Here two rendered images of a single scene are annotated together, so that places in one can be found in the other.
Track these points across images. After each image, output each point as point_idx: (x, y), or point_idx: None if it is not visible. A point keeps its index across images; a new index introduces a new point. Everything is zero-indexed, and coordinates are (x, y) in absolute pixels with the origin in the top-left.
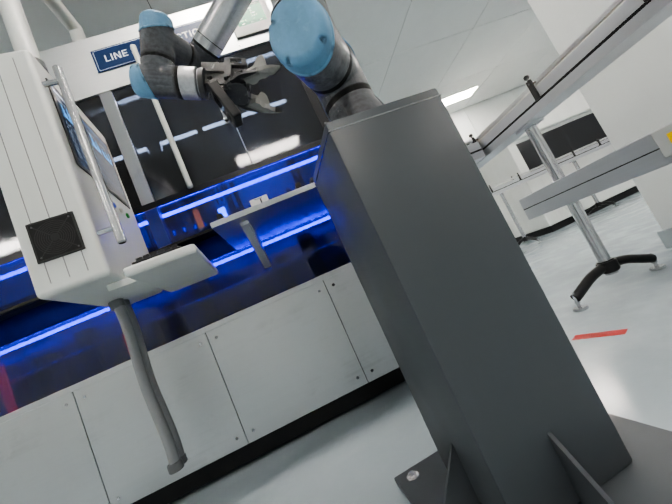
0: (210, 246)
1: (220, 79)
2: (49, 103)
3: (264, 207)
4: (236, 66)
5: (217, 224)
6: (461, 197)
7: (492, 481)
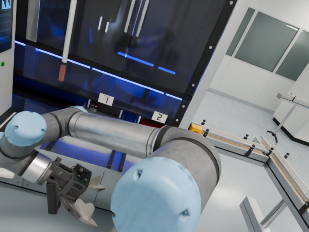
0: (60, 89)
1: (60, 183)
2: None
3: (78, 163)
4: (77, 185)
5: (43, 152)
6: None
7: None
